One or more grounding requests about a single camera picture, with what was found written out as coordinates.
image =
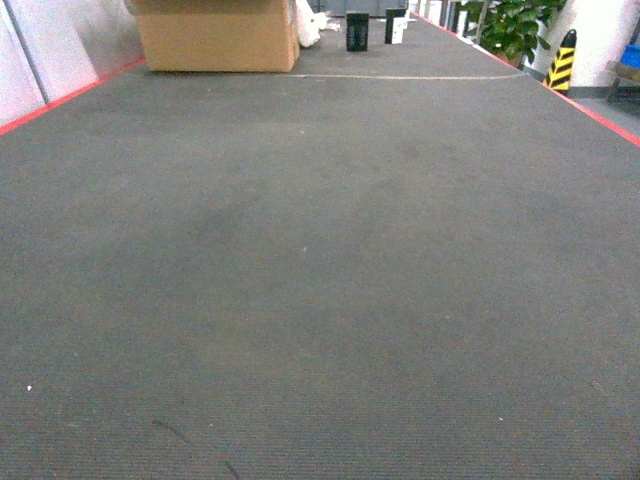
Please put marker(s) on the large open cardboard box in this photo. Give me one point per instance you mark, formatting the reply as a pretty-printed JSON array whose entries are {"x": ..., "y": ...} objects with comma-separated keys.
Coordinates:
[{"x": 218, "y": 36}]

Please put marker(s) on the potted green plant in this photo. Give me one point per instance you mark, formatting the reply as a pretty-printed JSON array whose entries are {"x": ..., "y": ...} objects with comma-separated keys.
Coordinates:
[{"x": 511, "y": 30}]

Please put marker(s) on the yellow black traffic cone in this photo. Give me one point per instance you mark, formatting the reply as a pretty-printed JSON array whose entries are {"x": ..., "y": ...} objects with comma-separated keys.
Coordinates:
[{"x": 558, "y": 77}]

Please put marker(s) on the black and white box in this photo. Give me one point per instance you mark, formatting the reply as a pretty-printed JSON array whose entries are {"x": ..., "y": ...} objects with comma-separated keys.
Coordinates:
[{"x": 395, "y": 25}]

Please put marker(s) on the black ribbed box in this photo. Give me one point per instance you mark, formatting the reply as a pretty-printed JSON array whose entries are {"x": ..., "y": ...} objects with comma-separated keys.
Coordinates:
[{"x": 357, "y": 24}]

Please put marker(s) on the blue shelf bin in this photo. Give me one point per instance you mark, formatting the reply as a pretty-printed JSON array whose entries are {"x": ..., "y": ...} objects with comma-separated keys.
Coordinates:
[{"x": 631, "y": 56}]

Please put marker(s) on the white foam roll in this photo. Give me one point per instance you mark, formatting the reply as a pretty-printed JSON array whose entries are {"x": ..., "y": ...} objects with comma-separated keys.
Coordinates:
[{"x": 309, "y": 24}]

